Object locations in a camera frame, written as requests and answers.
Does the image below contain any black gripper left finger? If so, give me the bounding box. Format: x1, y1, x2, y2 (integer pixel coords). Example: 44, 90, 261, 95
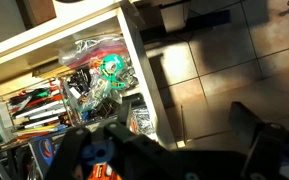
44, 127, 91, 180

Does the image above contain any wooden open drawer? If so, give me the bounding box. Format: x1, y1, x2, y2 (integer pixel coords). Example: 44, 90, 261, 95
0, 0, 178, 151

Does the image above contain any clear tray of pens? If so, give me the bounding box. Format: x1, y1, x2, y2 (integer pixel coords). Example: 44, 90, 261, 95
3, 78, 71, 136

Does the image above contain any clear bag of supplies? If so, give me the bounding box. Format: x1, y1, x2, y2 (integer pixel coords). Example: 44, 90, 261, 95
58, 34, 128, 69

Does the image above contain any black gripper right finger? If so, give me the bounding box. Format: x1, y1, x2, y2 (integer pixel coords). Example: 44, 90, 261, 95
229, 101, 289, 180

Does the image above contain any green tape dispenser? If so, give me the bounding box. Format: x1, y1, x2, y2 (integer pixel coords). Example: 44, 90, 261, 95
100, 54, 126, 89

